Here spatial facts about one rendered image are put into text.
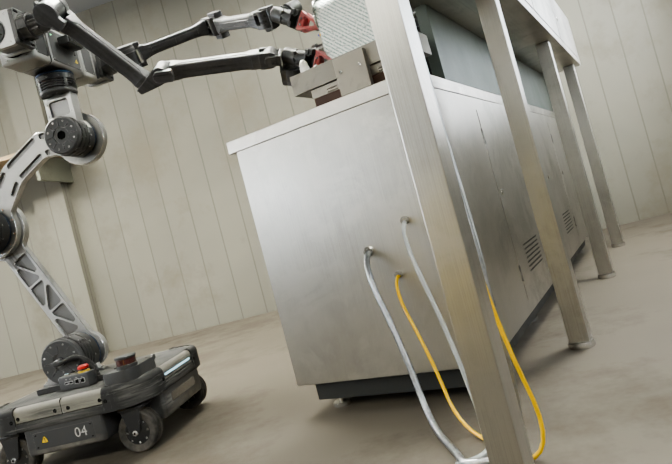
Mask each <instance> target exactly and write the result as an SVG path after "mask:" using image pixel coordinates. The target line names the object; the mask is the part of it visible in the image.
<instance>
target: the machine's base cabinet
mask: <svg viewBox="0 0 672 464"><path fill-rule="evenodd" d="M434 91H435V94H436V98H437V101H438V104H439V108H440V111H441V115H442V118H443V121H444V125H445V128H446V132H447V135H448V138H449V142H450V145H451V148H452V152H453V155H454V158H455V162H456V165H457V168H458V172H459V175H460V178H461V181H462V185H463V188H464V191H465V195H466V198H467V201H468V204H469V208H470V211H471V215H472V218H473V222H474V225H475V229H476V232H477V236H478V239H479V243H480V247H481V251H482V255H483V259H484V263H485V267H486V270H487V275H488V279H489V283H490V286H491V290H492V293H493V296H494V300H495V303H496V307H497V311H498V314H499V318H500V321H501V324H502V327H503V329H504V332H505V334H506V337H507V339H508V341H509V344H510V346H511V348H512V350H513V348H514V347H515V346H516V344H517V343H518V341H519V340H520V338H521V337H522V335H523V334H524V333H525V331H526V330H527V328H528V327H529V325H530V324H531V322H534V321H536V320H537V319H538V317H537V316H536V315H537V314H538V312H539V311H540V309H541V308H542V307H543V305H544V304H545V302H546V301H547V299H548V298H549V296H550V295H551V294H552V292H553V291H554V286H553V282H552V278H551V275H550V271H549V267H548V264H547V260H546V257H545V253H544V249H543V246H542V242H541V238H540V235H539V231H538V228H537V224H536V220H535V217H534V213H533V209H532V206H531V202H530V198H529V195H528V191H527V188H526V184H525V180H524V177H523V173H522V169H521V166H520V162H519V159H518V155H517V151H516V148H515V144H514V140H513V137H512V133H511V129H510V126H509V122H508V119H507V115H506V111H505V108H504V105H500V104H496V103H492V102H488V101H484V100H480V99H476V98H472V97H468V96H464V95H460V94H456V93H452V92H448V91H444V90H440V89H436V88H434ZM530 115H531V118H532V122H533V125H534V129H535V133H536V136H537V140H538V144H539V147H540V151H541V154H542V158H543V162H544V165H545V169H546V172H547V176H548V180H549V183H550V187H551V191H552V194H553V198H554V201H555V205H556V209H557V212H558V216H559V219H560V223H561V227H562V230H563V234H564V238H565V241H566V245H567V248H568V252H569V256H570V259H571V263H573V262H574V260H575V259H576V257H577V256H578V255H579V253H582V252H583V250H582V249H583V247H584V246H585V241H584V240H585V239H586V237H587V236H588V234H587V230H586V227H585V223H584V220H583V216H582V212H581V209H580V205H579V202H578V198H577V194H576V191H575V187H574V184H573V180H572V176H571V173H570V169H569V166H568V162H567V158H566V155H565V151H564V148H563V144H562V140H561V137H560V133H559V130H558V126H557V122H556V119H555V118H553V117H549V116H545V115H541V114H537V113H533V112H530ZM237 157H238V160H239V164H240V168H241V172H242V176H243V179H244V183H245V187H246V191H247V195H248V199H249V202H250V206H251V210H252V214H253V218H254V222H255V225H256V229H257V233H258V237H259V241H260V244H261V248H262V252H263V256H264V260H265V264H266V267H267V271H268V275H269V279H270V283H271V287H272V290H273V294H274V298H275V302H276V306H277V309H278V313H279V317H280V321H281V325H282V329H283V332H284V336H285V340H286V344H287V348H288V351H289V355H290V359H291V363H292V367H293V371H294V374H295V378H296V382H297V386H304V385H313V384H315V385H316V389H317V393H318V397H319V400H324V399H335V398H339V399H337V400H335V401H334V402H333V404H334V407H336V408H341V407H345V406H348V405H350V404H351V403H352V398H351V397H357V396H369V395H380V394H391V393H402V392H413V391H415V388H414V386H413V383H412V380H411V378H410V375H409V373H408V370H407V368H406V365H405V363H404V360H403V358H402V356H401V353H400V351H399V348H398V346H397V344H396V342H395V339H394V337H393V335H392V333H391V330H390V328H389V326H388V324H387V322H386V320H385V317H384V315H383V313H382V311H381V309H380V307H379V305H378V303H377V300H376V298H375V296H374V294H373V292H372V289H371V287H370V284H369V281H368V278H367V275H366V271H365V267H364V256H365V255H364V252H363V251H364V248H365V247H368V246H371V247H373V248H374V255H373V256H371V257H370V266H371V271H372V274H373V277H374V280H375V283H376V285H377V287H378V290H379V292H380V294H381V296H382V299H383V301H384V303H385V305H386V307H387V309H388V311H389V313H390V315H391V317H392V320H393V322H394V324H395V326H396V328H397V330H398V333H399V335H400V337H401V339H402V342H403V344H404V346H405V348H406V351H407V353H408V355H409V358H410V360H411V363H412V365H413V368H414V370H415V373H416V375H417V378H418V380H419V383H420V386H421V388H422V391H425V390H436V389H442V388H441V385H440V383H439V381H438V378H437V376H436V374H435V372H434V369H433V367H432V365H431V363H430V361H429V359H428V357H427V355H426V353H425V351H424V349H423V347H422V345H421V343H420V341H419V339H418V337H417V335H416V333H415V331H414V329H413V327H412V326H411V324H410V322H409V320H408V318H407V316H406V314H405V312H404V310H403V308H402V306H401V304H400V301H399V298H398V296H397V292H396V288H395V279H396V278H395V276H394V273H395V272H396V271H398V270H400V271H402V273H403V276H402V277H401V278H399V281H398V285H399V290H400V294H401V297H402V300H403V302H404V304H405V306H406V309H407V311H408V313H409V315H410V316H411V318H412V320H413V322H414V324H415V326H416V328H417V329H418V331H419V333H420V335H421V337H422V339H423V341H424V343H425V345H426V347H427V349H428V351H429V353H430V355H431V357H432V359H433V361H434V363H435V365H436V367H437V370H438V372H439V374H440V376H441V379H442V381H443V383H444V386H445V388H446V389H447V388H458V387H466V385H465V382H464V380H463V377H462V374H461V372H460V369H459V367H458V364H457V362H456V359H455V357H454V354H453V352H452V349H451V347H450V345H449V342H448V340H447V338H446V335H445V333H444V331H443V328H442V326H441V324H440V322H439V319H438V317H437V315H436V313H435V311H434V308H433V306H432V304H431V302H430V300H429V298H428V296H427V293H426V291H425V289H424V287H423V285H422V283H421V281H420V279H419V277H418V275H417V273H416V270H415V268H414V266H413V264H412V261H411V259H410V257H409V254H408V252H407V249H406V246H405V243H404V239H403V236H402V228H401V227H402V224H401V222H400V218H401V217H403V216H407V217H409V220H410V221H409V223H408V224H406V235H407V239H408V242H409V245H410V248H411V250H412V253H413V255H414V258H415V260H416V262H417V265H418V267H419V269H420V271H421V273H422V275H423V277H424V279H425V281H426V283H427V286H428V288H429V290H430V292H431V294H432V296H433V298H434V300H435V302H436V305H437V307H438V309H439V311H440V313H441V315H442V318H443V320H444V322H445V324H446V327H447V329H448V331H449V333H450V336H451V338H452V340H453V343H454V345H455V347H456V350H457V352H458V355H459V357H460V360H461V356H460V352H459V349H458V345H457V341H456V337H455V334H454V330H453V326H452V323H451V319H450V315H449V312H448V308H447V304H446V300H445V297H444V293H443V289H442V286H441V282H440V278H439V275H438V271H437V267H436V263H435V260H434V256H433V252H432V249H431V245H430V241H429V237H428V234H427V230H426V226H425V223H424V219H423V215H422V212H421V208H420V204H419V200H418V197H417V193H416V189H415V186H414V182H413V178H412V174H411V171H410V167H409V163H408V160H407V156H406V152H405V149H404V145H403V141H402V137H401V134H400V130H399V126H398V123H397V119H396V115H395V112H394V108H393V104H392V100H391V97H390V94H388V95H385V96H382V97H380V98H377V99H375V100H372V101H369V102H367V103H364V104H362V105H359V106H356V107H354V108H351V109H348V110H346V111H343V112H341V113H338V114H335V115H333V116H330V117H328V118H325V119H322V120H320V121H317V122H315V123H312V124H309V125H307V126H304V127H302V128H299V129H296V130H294V131H291V132H289V133H286V134H283V135H281V136H278V137H275V138H273V139H270V140H268V141H265V142H262V143H260V144H257V145H255V146H252V147H249V148H247V149H244V150H242V151H239V152H237ZM461 362H462V360H461Z"/></svg>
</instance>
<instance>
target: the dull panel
mask: <svg viewBox="0 0 672 464"><path fill-rule="evenodd" d="M415 12H416V16H417V20H418V23H419V27H420V31H421V33H422V34H424V35H426V36H427V38H428V42H429V46H430V49H431V53H432V55H430V56H428V60H429V64H430V68H431V71H432V75H434V76H437V77H440V78H443V79H447V80H450V81H453V82H457V83H460V84H463V85H466V86H470V87H473V88H476V89H480V90H483V91H486V92H489V93H493V94H496V95H499V96H501V93H500V90H499V86H498V82H497V79H496V75H495V71H494V68H493V64H492V60H491V57H490V53H489V50H488V46H487V42H486V40H484V39H483V38H481V37H479V36H478V35H476V34H474V33H473V32H471V31H469V30H468V29H466V28H464V27H463V26H461V25H459V24H458V23H456V22H454V21H453V20H451V19H450V18H448V17H446V16H445V15H443V14H441V13H440V12H438V11H436V10H435V9H433V8H431V7H430V6H428V5H426V4H423V5H421V6H418V7H416V8H415ZM515 60H516V64H517V68H518V71H519V75H520V78H521V82H522V86H523V89H524V93H525V97H526V100H527V104H529V105H532V106H536V107H539V108H542V109H545V110H549V111H552V112H553V108H552V104H551V101H550V97H549V94H548V90H547V86H546V83H545V79H544V76H543V75H542V74H541V73H539V72H537V71H536V70H534V69H532V68H531V67H529V66H527V65H526V64H524V63H522V62H521V61H519V60H517V59H516V58H515Z"/></svg>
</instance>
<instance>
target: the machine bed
mask: <svg viewBox="0 0 672 464"><path fill-rule="evenodd" d="M430 77H431V80H432V84H433V87H434V88H436V89H440V90H444V91H448V92H452V93H456V94H460V95H464V96H468V97H472V98H476V99H480V100H484V101H488V102H492V103H496V104H500V105H504V104H503V100H502V97H501V96H499V95H496V94H493V93H489V92H486V91H483V90H480V89H476V88H473V87H470V86H466V85H463V84H460V83H457V82H453V81H450V80H447V79H443V78H440V77H437V76H434V75H430ZM388 94H390V93H389V89H388V86H387V82H386V80H383V81H381V82H378V83H376V84H373V85H371V86H368V87H366V88H363V89H361V90H358V91H356V92H353V93H351V94H348V95H346V96H343V97H341V98H338V99H336V100H333V101H331V102H328V103H326V104H323V105H321V106H318V107H315V108H313V109H310V110H308V111H305V112H303V113H300V114H298V115H295V116H293V117H290V118H288V119H285V120H283V121H280V122H278V123H275V124H273V125H270V126H268V127H265V128H263V129H260V130H258V131H255V132H253V133H250V134H248V135H245V136H243V137H240V138H238V139H235V140H233V141H230V142H228V143H226V144H227V148H228V152H229V155H237V152H239V151H242V150H244V149H247V148H249V147H252V146H255V145H257V144H260V143H262V142H265V141H268V140H270V139H273V138H275V137H278V136H281V135H283V134H286V133H289V132H291V131H294V130H296V129H299V128H302V127H304V126H307V125H309V124H312V123H315V122H317V121H320V120H322V119H325V118H328V117H330V116H333V115H335V114H338V113H341V112H343V111H346V110H348V109H351V108H354V107H356V106H359V105H362V104H364V103H367V102H369V101H372V100H375V99H377V98H380V97H382V96H385V95H388ZM528 107H529V111H530V112H533V113H537V114H541V115H545V116H549V117H553V118H555V115H554V112H552V111H549V110H545V109H542V108H539V107H536V106H532V105H529V104H528Z"/></svg>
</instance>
